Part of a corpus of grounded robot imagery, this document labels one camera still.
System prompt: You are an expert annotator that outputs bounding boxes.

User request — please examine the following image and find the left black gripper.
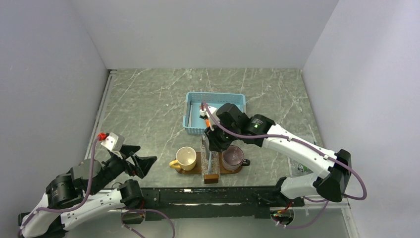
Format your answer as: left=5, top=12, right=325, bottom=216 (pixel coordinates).
left=90, top=144, right=158, bottom=194

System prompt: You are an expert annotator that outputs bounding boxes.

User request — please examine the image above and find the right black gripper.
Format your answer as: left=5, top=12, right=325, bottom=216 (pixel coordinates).
left=205, top=119, right=240, bottom=153

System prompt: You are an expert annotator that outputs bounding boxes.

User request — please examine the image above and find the light blue toothbrush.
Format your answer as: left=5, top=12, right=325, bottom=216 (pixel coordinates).
left=208, top=151, right=212, bottom=174

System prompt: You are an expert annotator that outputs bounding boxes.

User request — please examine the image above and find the mauve ceramic cup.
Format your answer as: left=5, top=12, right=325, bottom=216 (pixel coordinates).
left=221, top=145, right=251, bottom=172

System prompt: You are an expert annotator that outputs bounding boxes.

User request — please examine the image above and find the light blue plastic basket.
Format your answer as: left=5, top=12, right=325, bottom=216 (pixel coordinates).
left=182, top=92, right=246, bottom=135

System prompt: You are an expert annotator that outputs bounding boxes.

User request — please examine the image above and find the yellow ceramic mug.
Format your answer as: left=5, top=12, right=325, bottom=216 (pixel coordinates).
left=169, top=147, right=197, bottom=171

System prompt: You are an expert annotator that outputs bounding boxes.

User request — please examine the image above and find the brown oval wooden tray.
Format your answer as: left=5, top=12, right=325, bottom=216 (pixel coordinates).
left=174, top=152, right=242, bottom=175

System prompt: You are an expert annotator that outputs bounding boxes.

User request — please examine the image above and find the clear holder with brown ends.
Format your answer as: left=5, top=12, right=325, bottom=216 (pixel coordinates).
left=200, top=135, right=220, bottom=185

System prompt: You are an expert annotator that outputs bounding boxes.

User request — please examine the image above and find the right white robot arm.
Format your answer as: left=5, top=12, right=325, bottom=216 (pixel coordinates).
left=200, top=103, right=351, bottom=206

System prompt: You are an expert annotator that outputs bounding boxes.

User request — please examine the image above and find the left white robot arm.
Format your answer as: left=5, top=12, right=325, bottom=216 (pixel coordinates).
left=18, top=145, right=157, bottom=238

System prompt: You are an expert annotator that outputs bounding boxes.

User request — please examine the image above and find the clear plastic container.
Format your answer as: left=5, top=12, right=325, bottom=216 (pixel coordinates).
left=288, top=135, right=316, bottom=178

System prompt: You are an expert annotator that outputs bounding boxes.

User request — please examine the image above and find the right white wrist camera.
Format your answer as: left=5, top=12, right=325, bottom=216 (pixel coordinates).
left=199, top=105, right=219, bottom=130

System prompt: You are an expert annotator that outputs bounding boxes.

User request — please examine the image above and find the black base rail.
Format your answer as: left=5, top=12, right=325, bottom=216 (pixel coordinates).
left=142, top=186, right=305, bottom=221

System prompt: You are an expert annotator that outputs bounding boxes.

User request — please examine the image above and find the aluminium frame rail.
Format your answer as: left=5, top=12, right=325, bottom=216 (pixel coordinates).
left=81, top=69, right=118, bottom=164

